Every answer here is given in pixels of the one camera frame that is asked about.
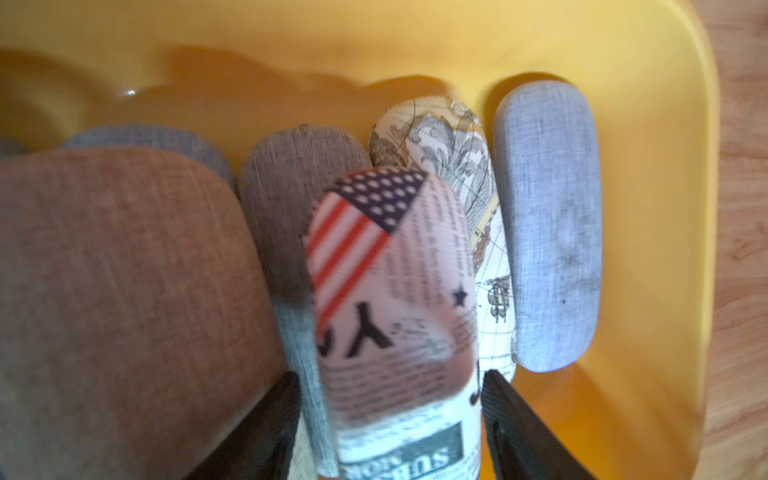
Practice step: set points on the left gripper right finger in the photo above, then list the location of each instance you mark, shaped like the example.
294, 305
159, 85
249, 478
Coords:
521, 445

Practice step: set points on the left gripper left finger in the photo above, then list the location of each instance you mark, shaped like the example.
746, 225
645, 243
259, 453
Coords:
261, 445

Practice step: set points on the newspaper print glasses case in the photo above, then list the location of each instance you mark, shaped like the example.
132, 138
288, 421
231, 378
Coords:
393, 291

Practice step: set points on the grey fabric glasses case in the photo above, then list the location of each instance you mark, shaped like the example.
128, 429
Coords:
279, 184

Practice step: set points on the lilac fabric glasses case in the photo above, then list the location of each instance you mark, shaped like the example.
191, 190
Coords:
547, 167

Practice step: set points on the purple fabric glasses case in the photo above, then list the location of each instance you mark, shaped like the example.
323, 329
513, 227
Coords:
180, 141

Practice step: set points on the map print glasses case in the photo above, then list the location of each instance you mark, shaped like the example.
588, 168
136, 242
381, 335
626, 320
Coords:
443, 136

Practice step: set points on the yellow plastic storage tray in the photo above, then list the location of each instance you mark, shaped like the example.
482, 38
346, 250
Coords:
235, 71

